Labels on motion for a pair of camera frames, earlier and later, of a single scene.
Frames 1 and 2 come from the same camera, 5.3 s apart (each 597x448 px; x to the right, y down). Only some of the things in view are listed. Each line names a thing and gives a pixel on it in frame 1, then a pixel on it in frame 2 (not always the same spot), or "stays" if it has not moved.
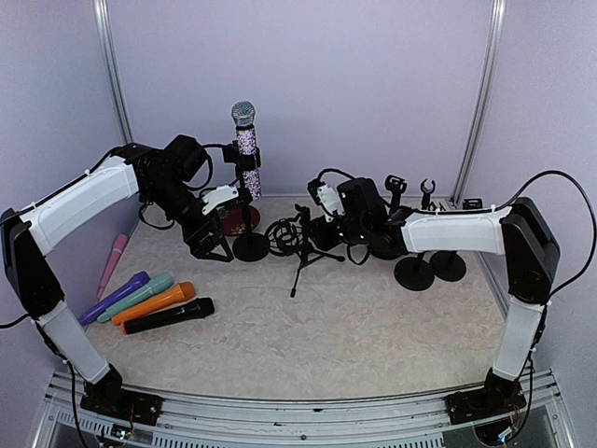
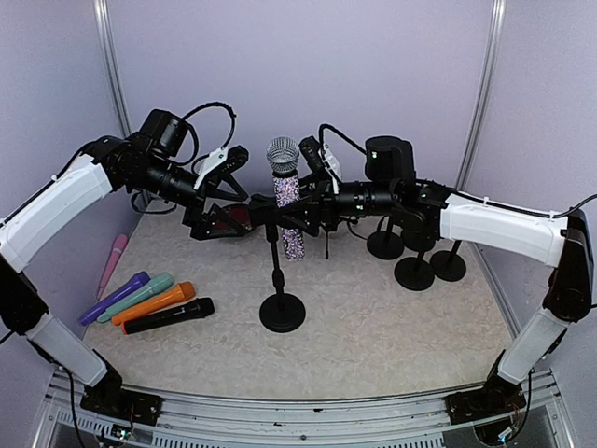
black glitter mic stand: [250, 246] -> [281, 313]
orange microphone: [186, 291] stays
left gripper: [200, 247] -> [194, 211]
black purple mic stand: [450, 265] stays
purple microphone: [90, 315] stays
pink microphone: [119, 244] stays
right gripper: [322, 239] -> [324, 195]
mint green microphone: [153, 287] stays
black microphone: [201, 308] stays
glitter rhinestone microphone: [244, 112] -> [283, 156]
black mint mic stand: [414, 273] stays
